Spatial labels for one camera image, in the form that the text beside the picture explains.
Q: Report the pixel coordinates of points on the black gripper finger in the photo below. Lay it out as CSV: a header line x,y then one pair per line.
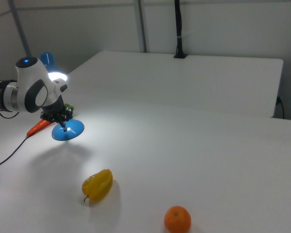
x,y
61,125
64,128

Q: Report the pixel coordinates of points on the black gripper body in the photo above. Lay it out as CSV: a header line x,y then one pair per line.
x,y
57,112

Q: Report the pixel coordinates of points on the blue gooseneck desk lamp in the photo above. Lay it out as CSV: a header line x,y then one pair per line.
x,y
71,132

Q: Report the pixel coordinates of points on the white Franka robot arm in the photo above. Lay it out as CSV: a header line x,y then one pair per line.
x,y
34,75

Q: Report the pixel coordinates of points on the orange toy carrot green leaves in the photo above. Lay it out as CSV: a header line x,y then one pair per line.
x,y
38,127

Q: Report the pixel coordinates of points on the yellow toy starfruit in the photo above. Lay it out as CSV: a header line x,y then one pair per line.
x,y
98,185

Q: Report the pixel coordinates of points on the white adjoining table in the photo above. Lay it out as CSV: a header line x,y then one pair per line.
x,y
184,80

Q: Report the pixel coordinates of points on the orange toy mandarin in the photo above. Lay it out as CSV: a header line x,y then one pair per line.
x,y
177,219

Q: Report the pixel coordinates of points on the black pole with table clamp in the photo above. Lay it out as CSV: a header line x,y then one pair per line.
x,y
179,24

